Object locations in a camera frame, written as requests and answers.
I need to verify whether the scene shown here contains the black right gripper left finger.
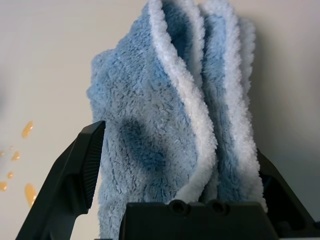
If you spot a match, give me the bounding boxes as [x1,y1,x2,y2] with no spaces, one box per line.
[14,120,107,240]

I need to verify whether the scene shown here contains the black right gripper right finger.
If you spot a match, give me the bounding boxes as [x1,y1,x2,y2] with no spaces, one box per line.
[257,149,320,240]

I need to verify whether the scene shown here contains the blue fluffy rag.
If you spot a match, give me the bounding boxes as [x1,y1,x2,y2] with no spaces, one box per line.
[86,0,270,240]

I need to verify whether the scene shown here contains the yellow liquid spill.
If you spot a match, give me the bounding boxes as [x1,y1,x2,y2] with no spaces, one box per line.
[0,120,38,208]

